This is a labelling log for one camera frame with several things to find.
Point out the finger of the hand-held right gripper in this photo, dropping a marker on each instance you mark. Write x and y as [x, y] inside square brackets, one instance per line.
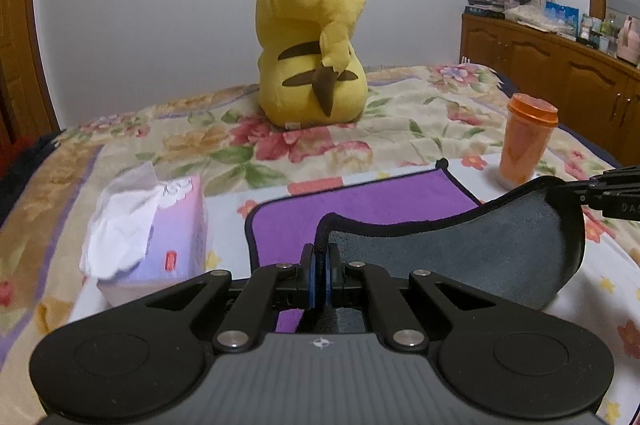
[580, 194]

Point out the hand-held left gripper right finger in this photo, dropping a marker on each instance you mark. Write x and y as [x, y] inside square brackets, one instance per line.
[328, 276]

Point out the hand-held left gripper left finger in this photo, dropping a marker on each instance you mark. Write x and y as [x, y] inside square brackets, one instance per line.
[313, 276]

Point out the purple and grey towel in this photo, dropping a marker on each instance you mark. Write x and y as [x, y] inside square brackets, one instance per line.
[395, 210]

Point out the orange plastic cup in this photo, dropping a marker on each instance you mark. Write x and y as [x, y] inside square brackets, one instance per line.
[527, 145]

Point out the wooden cabinet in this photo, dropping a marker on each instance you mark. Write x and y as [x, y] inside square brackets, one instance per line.
[550, 60]

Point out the pink tissue box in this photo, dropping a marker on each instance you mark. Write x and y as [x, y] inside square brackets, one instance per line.
[170, 250]

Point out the group of small bottles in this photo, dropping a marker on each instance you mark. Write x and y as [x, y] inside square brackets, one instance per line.
[596, 32]

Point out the floral blanket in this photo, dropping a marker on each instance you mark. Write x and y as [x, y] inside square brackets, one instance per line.
[200, 145]

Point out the blue picture box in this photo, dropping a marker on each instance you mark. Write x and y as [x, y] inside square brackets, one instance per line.
[561, 19]

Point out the dark flat book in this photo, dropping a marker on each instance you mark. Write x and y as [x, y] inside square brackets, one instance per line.
[482, 11]

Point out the yellow plush toy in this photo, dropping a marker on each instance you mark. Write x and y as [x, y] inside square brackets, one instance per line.
[305, 35]

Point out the dark cloth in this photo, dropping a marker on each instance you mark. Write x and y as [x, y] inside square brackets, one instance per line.
[22, 175]

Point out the wooden door frame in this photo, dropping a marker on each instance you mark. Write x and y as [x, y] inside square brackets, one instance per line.
[20, 30]

